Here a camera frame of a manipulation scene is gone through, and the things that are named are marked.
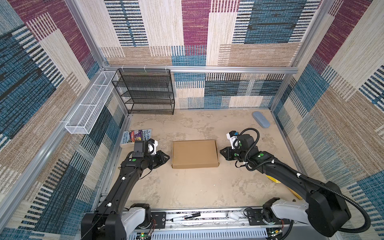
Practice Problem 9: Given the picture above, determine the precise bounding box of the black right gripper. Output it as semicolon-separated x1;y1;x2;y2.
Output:
219;146;249;162

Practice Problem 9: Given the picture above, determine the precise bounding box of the brown cardboard box sheet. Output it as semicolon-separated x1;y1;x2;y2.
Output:
172;140;220;169

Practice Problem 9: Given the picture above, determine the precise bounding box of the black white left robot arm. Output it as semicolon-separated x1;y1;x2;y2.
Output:
81;139;170;240

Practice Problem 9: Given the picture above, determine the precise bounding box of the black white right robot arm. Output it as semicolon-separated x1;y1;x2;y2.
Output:
220;131;352;237

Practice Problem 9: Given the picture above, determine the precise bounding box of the colourful paperback book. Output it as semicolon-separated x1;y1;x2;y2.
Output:
120;129;152;148

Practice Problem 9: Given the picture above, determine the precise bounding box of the blue-grey glasses case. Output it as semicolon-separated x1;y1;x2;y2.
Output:
252;111;271;129

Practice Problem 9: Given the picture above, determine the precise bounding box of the small white plastic piece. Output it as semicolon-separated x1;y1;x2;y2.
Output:
226;211;240;222

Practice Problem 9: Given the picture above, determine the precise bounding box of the black white marker pen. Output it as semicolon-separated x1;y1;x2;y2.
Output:
171;212;201;222

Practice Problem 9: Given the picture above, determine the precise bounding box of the yellow toy shovel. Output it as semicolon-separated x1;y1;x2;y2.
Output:
267;175;303;200

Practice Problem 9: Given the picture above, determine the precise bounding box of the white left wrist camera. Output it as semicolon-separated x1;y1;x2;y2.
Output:
148;139;158;155

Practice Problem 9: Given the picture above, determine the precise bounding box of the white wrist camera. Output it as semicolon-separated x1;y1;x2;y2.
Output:
148;139;158;155
226;131;239;150

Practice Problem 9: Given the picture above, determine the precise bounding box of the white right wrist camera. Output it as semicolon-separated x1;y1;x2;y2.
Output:
226;131;239;150

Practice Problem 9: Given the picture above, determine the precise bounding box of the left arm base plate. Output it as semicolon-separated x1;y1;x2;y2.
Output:
135;212;167;231

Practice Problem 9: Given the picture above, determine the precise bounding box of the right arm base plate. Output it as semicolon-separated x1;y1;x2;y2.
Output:
243;208;291;226

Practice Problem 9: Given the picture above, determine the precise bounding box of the black corrugated cable conduit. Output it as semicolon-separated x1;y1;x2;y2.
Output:
236;127;372;240

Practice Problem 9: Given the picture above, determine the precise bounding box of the black wire shelf rack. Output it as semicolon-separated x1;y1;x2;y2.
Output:
112;69;176;115

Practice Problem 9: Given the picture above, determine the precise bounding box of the white wire mesh basket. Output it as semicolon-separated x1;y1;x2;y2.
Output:
65;71;116;135

